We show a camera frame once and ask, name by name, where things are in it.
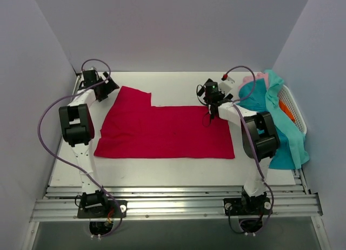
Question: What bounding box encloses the red t shirt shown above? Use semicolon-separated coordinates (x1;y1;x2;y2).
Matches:
94;86;235;159

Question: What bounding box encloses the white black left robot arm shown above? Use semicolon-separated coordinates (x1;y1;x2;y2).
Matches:
58;67;119;217

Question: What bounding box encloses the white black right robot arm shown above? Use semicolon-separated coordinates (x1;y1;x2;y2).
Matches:
197;78;280;214

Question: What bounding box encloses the pink t shirt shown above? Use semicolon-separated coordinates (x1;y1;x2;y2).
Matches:
238;72;269;90

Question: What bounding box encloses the orange t shirt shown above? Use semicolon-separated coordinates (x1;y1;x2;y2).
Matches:
278;100;295;123

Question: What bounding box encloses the white perforated laundry basket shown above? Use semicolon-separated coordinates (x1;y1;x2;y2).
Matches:
278;85;307;135

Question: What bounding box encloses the blue t shirt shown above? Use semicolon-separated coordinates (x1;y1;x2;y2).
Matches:
237;78;297;170

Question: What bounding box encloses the light teal t shirt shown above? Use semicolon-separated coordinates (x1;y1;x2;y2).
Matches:
264;70;310;169

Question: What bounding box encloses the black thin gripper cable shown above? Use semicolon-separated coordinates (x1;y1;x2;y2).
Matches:
196;84;217;128

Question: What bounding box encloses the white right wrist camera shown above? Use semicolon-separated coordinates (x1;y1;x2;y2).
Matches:
218;73;235;95

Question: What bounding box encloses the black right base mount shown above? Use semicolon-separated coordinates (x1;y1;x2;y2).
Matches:
223;197;272;216

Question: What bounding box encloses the aluminium frame rail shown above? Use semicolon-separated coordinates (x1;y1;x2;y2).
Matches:
31;171;322;222

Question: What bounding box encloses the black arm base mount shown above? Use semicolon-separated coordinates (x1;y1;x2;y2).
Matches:
77;200;128;219

